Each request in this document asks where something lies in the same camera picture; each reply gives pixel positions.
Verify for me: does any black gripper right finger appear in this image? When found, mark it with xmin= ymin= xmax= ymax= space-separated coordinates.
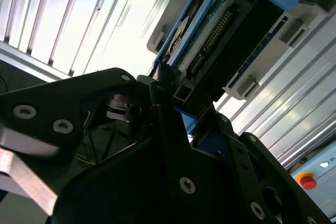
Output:
xmin=213 ymin=112 xmax=330 ymax=224

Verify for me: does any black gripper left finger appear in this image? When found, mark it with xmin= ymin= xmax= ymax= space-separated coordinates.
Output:
xmin=0 ymin=62 xmax=205 ymax=210

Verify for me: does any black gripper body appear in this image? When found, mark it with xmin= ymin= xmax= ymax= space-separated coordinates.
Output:
xmin=48 ymin=137 xmax=254 ymax=224

